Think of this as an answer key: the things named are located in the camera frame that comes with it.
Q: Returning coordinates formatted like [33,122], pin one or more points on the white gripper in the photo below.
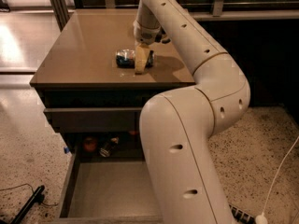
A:
[146,35]

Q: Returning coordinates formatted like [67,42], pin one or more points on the silver blue redbull can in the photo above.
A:
[125,58]

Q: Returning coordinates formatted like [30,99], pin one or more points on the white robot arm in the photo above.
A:
[176,125]

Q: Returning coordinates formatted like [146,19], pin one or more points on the grey drawer cabinet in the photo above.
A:
[80,70]

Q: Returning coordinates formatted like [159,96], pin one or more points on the grey upper drawer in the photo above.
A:
[93,120]

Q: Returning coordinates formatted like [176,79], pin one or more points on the dark can in drawer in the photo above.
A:
[109,146]

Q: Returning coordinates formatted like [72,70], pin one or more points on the grey open lower drawer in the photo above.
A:
[113,190]

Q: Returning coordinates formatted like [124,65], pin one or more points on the red apple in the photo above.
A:
[90,144]

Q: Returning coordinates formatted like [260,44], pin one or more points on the blue tape piece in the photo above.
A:
[66,150]

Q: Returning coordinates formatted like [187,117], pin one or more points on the black bar tool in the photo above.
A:
[37,197]

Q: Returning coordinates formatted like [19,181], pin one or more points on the black power strip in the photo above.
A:
[241,216]

